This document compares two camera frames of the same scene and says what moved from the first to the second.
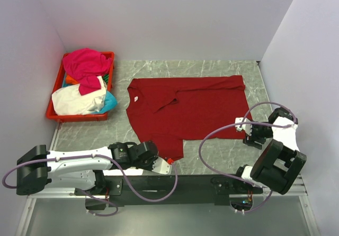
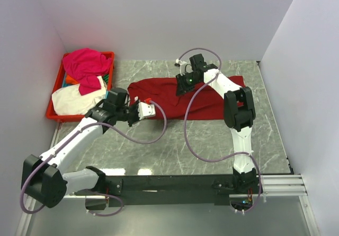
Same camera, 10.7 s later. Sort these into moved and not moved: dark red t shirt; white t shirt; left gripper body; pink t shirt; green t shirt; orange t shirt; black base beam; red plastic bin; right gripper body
Moved: right gripper body; dark red t shirt; left gripper body
Not moved: orange t shirt; black base beam; red plastic bin; green t shirt; white t shirt; pink t shirt
